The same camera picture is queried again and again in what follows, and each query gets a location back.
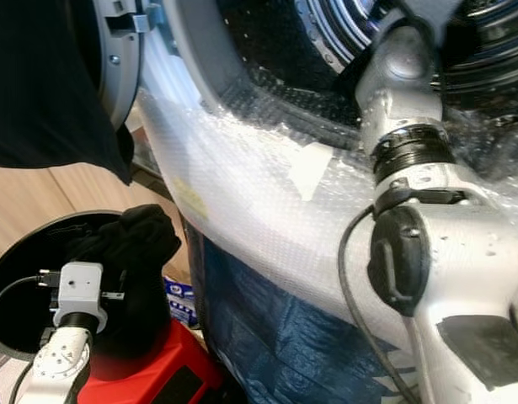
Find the black clothes pile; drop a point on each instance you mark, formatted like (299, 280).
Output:
(136, 244)

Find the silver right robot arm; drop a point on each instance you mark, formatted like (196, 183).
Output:
(461, 269)

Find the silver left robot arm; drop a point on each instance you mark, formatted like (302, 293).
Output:
(61, 362)

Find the white washing machine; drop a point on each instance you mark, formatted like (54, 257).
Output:
(153, 84)

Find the wooden cabinet panel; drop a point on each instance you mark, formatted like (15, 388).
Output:
(56, 202)

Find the black round bucket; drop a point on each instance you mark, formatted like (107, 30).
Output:
(2, 295)

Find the black hanging cloth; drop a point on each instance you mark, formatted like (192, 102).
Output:
(48, 76)

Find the round washer door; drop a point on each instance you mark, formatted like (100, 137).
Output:
(120, 59)

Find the yellow sticker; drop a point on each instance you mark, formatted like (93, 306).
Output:
(191, 200)

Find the blue white package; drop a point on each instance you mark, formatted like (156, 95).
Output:
(181, 301)

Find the grey rubber door gasket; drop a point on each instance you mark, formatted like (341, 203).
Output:
(191, 50)

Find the clear bubble wrap sheet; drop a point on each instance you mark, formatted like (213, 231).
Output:
(275, 227)

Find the white tape piece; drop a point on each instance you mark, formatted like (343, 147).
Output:
(309, 168)

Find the perforated steel washer drum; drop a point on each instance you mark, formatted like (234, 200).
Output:
(334, 25)

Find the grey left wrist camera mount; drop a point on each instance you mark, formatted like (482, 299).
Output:
(80, 290)

